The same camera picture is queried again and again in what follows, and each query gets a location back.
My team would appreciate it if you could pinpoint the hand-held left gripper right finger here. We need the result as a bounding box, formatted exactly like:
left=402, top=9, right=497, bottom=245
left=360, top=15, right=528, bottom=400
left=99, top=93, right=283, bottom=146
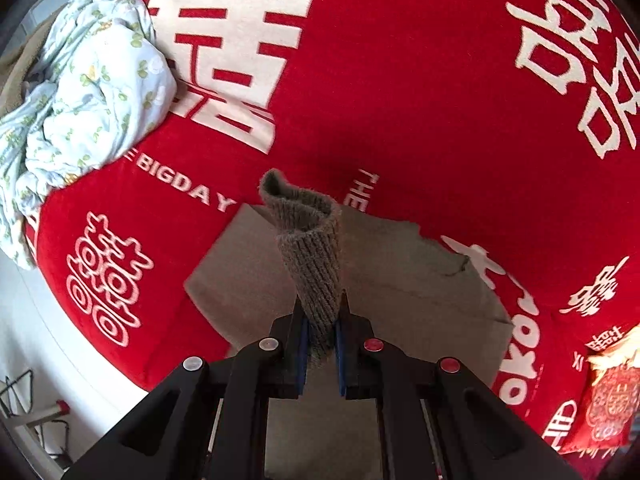
left=334, top=290, right=583, bottom=480

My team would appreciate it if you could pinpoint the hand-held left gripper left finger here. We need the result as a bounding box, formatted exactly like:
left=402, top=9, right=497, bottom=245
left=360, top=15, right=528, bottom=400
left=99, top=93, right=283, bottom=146
left=62, top=294, right=310, bottom=480

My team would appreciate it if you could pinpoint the metal frame stand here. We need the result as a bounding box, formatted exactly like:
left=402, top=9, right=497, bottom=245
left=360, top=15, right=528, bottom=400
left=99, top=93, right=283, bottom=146
left=0, top=367, right=72, bottom=472

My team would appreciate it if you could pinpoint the red printed blanket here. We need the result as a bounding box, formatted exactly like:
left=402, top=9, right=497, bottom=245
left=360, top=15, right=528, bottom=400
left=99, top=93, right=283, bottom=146
left=22, top=0, right=640, bottom=463

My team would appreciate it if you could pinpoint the pale floral quilt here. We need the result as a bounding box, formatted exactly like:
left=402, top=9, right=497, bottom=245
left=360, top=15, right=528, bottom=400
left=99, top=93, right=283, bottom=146
left=0, top=0, right=179, bottom=272

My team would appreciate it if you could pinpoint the beige cloth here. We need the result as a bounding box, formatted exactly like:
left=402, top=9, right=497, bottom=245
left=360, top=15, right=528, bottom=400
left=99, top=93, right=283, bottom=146
left=0, top=10, right=53, bottom=117

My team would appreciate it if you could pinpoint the small red embroidered pouch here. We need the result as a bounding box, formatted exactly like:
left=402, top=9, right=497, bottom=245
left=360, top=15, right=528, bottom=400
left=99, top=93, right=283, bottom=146
left=559, top=324, right=640, bottom=457

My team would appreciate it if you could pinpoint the grey knit garment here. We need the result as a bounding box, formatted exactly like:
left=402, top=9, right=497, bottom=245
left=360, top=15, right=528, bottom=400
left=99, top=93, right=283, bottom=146
left=184, top=169, right=513, bottom=480

